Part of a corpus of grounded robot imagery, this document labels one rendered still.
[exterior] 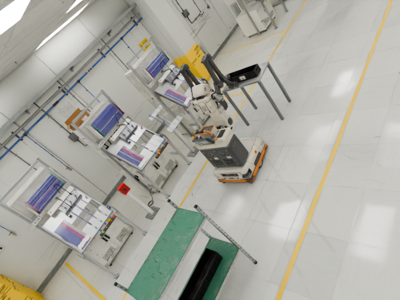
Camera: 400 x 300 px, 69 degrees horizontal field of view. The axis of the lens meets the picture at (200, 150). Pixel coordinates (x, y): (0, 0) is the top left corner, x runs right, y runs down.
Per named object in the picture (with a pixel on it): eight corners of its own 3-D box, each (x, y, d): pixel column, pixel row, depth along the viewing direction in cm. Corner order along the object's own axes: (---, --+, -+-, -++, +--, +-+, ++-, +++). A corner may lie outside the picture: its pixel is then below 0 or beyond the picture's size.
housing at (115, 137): (132, 124, 514) (131, 119, 501) (115, 145, 493) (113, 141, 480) (128, 122, 515) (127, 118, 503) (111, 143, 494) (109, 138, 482)
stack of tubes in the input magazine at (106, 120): (123, 114, 495) (112, 102, 481) (105, 136, 473) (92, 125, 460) (120, 115, 504) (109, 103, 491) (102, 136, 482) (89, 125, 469)
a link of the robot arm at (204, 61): (197, 60, 357) (203, 57, 349) (203, 55, 364) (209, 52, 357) (215, 90, 375) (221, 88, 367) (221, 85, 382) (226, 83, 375)
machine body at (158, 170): (180, 163, 554) (158, 142, 523) (159, 194, 524) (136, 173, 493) (161, 162, 603) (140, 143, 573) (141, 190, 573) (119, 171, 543)
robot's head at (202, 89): (203, 94, 367) (202, 83, 367) (192, 97, 382) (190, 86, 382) (211, 94, 377) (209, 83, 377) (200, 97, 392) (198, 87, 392)
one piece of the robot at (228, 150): (248, 172, 391) (213, 130, 350) (218, 173, 430) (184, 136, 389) (256, 153, 407) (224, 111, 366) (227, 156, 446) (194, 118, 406)
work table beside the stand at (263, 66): (283, 119, 451) (258, 80, 412) (247, 125, 501) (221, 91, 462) (291, 100, 473) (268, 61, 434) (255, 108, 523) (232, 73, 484)
